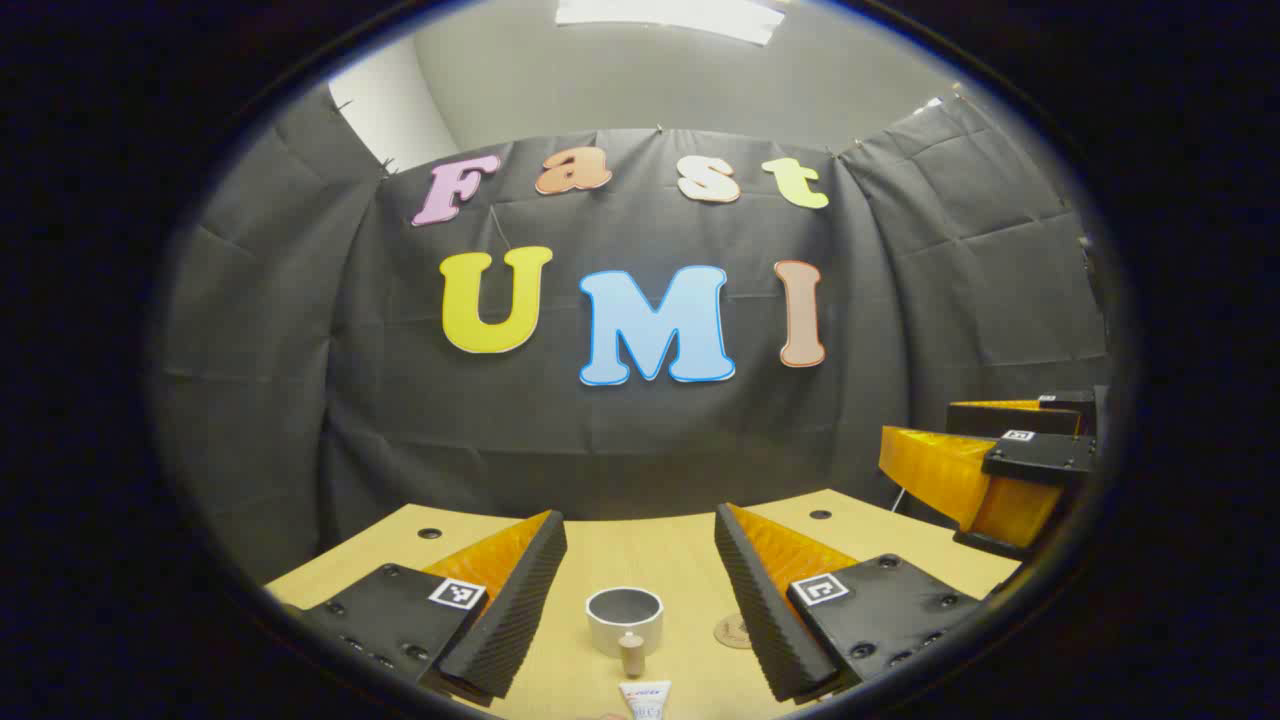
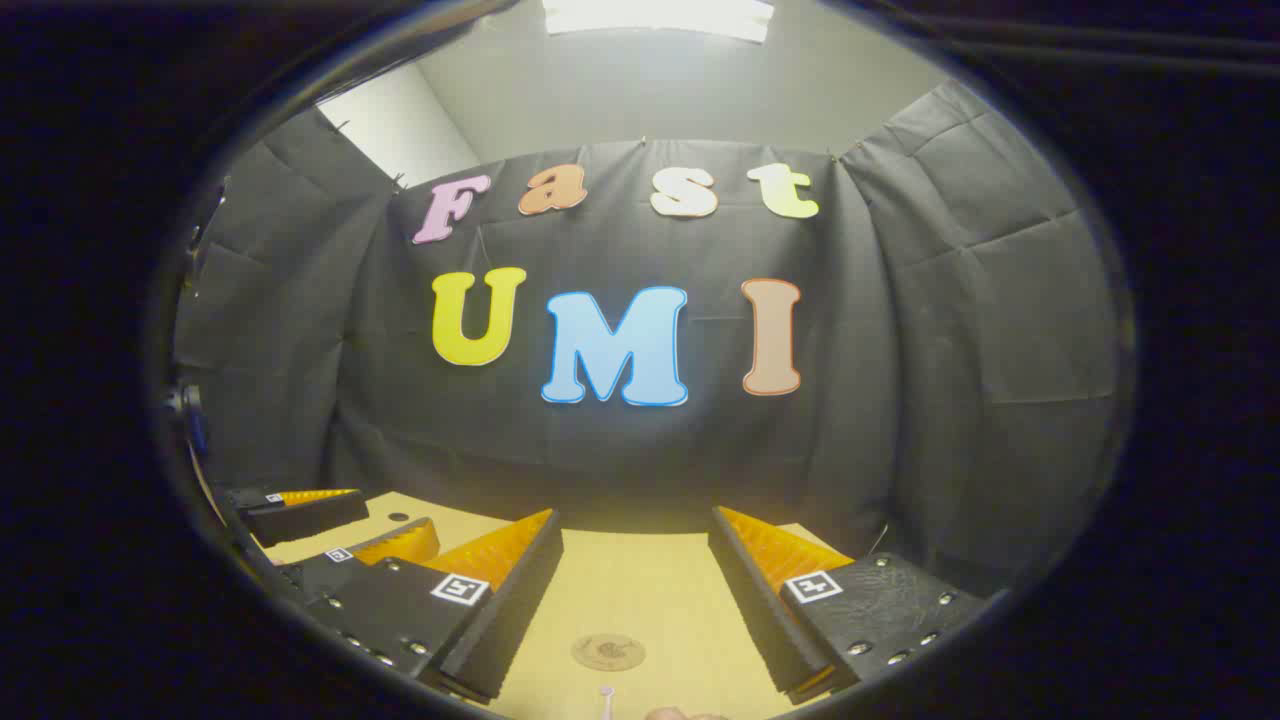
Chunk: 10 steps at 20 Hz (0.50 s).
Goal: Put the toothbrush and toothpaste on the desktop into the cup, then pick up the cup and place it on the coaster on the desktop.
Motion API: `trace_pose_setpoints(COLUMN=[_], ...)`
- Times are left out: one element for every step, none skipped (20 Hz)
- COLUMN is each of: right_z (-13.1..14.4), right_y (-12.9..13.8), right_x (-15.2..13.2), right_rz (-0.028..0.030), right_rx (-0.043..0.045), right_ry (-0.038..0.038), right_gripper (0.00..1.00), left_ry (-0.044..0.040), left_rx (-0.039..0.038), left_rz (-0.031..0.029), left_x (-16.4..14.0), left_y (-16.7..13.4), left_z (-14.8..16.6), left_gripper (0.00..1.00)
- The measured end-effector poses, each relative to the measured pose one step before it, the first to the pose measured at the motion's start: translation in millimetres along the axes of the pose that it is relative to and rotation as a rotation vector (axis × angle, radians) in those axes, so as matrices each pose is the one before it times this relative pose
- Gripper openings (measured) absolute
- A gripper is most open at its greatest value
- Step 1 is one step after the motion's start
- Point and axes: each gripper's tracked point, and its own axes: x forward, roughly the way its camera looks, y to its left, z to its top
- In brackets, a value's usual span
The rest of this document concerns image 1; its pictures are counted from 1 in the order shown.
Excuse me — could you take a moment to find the white cup with wooden handle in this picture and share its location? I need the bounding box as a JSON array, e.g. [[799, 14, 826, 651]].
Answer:
[[585, 587, 665, 679]]

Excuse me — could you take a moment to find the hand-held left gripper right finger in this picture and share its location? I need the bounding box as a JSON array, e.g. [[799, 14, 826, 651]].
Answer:
[[714, 503, 986, 704]]

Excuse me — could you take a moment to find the wooden desktop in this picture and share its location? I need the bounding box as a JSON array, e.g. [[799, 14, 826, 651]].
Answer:
[[265, 488, 1023, 720]]

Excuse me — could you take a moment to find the black backdrop cloth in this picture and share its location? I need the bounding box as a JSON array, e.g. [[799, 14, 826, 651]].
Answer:
[[150, 85, 1116, 586]]

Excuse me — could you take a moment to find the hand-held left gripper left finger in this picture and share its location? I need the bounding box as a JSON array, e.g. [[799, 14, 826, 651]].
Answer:
[[300, 510, 568, 706]]

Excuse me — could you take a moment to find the white toothpaste tube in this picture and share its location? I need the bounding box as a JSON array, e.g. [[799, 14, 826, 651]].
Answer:
[[617, 680, 673, 720]]

